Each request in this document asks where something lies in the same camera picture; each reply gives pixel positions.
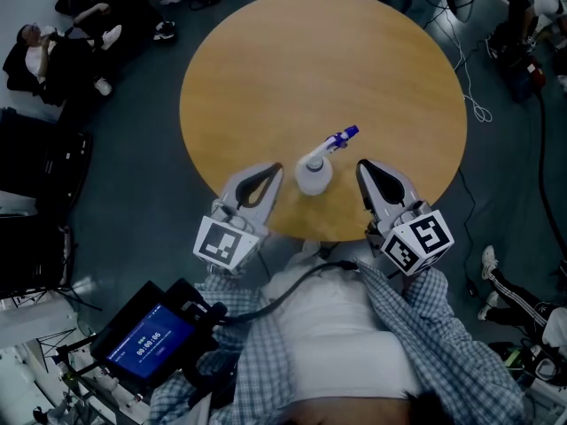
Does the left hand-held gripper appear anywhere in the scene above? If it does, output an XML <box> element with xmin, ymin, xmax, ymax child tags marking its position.
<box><xmin>192</xmin><ymin>161</ymin><xmax>285</xmax><ymax>276</ymax></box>

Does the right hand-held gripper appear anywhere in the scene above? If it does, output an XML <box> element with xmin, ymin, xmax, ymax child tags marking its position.
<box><xmin>356</xmin><ymin>158</ymin><xmax>457</xmax><ymax>278</ymax></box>

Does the white spray bottle blue nozzle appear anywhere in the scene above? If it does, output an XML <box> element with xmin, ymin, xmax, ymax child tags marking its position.
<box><xmin>294</xmin><ymin>124</ymin><xmax>361</xmax><ymax>197</ymax></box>

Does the person's left forearm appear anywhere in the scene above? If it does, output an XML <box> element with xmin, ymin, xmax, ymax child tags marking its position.
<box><xmin>194</xmin><ymin>266</ymin><xmax>267</xmax><ymax>325</ymax></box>

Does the person's right forearm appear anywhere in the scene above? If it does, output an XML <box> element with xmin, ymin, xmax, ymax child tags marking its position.
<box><xmin>393</xmin><ymin>266</ymin><xmax>460</xmax><ymax>331</ymax></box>

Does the person's torso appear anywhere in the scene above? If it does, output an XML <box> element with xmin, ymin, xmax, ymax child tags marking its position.
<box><xmin>150</xmin><ymin>254</ymin><xmax>532</xmax><ymax>425</ymax></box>

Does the black and red device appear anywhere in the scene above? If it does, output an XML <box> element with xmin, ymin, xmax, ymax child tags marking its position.
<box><xmin>502</xmin><ymin>54</ymin><xmax>548</xmax><ymax>104</ymax></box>

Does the black tablet with blue screen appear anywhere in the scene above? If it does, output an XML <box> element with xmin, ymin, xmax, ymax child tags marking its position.
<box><xmin>90</xmin><ymin>278</ymin><xmax>228</xmax><ymax>394</ymax></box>

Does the black equipment case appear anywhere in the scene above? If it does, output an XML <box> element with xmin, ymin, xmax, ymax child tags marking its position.
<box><xmin>0</xmin><ymin>107</ymin><xmax>94</xmax><ymax>210</ymax></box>
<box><xmin>0</xmin><ymin>214</ymin><xmax>75</xmax><ymax>298</ymax></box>

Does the thin black floor cable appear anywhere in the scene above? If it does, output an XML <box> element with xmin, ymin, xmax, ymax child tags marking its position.
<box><xmin>457</xmin><ymin>168</ymin><xmax>480</xmax><ymax>298</ymax></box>

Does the thick black cable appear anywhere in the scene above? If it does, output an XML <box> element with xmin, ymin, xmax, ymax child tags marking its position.
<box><xmin>216</xmin><ymin>259</ymin><xmax>360</xmax><ymax>327</ymax></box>

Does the white floor cable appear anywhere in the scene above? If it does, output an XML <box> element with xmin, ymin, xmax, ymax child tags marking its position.
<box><xmin>423</xmin><ymin>0</ymin><xmax>493</xmax><ymax>124</ymax></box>

